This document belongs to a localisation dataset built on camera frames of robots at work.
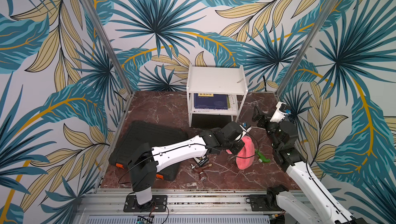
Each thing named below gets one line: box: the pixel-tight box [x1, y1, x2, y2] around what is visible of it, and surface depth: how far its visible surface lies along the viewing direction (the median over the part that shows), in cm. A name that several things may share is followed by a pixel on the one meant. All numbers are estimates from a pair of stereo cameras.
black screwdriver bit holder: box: [193, 155, 209, 167], surface depth 87 cm
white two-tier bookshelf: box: [186, 63, 249, 128], surface depth 80 cm
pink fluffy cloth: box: [225, 135, 256, 170], surface depth 73 cm
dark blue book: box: [193, 92, 228, 110], surface depth 90 cm
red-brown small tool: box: [196, 163, 212, 182], surface depth 83 cm
